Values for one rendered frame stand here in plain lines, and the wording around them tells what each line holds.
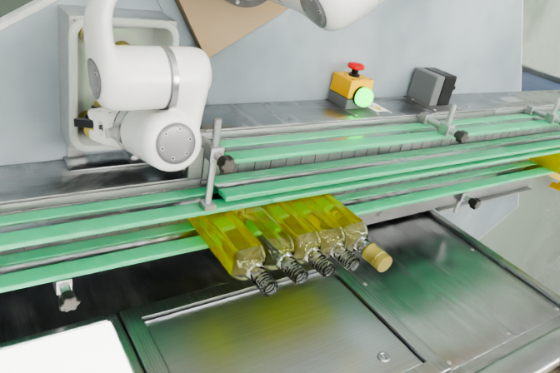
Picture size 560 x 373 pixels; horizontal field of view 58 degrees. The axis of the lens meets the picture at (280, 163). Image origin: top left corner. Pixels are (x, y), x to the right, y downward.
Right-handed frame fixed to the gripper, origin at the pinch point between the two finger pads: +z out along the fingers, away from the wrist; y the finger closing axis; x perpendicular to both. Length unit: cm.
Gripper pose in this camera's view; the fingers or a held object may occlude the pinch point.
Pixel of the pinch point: (109, 114)
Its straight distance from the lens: 88.0
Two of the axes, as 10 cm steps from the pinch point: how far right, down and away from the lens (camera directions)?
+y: 8.3, -1.4, 5.4
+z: -5.5, -2.0, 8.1
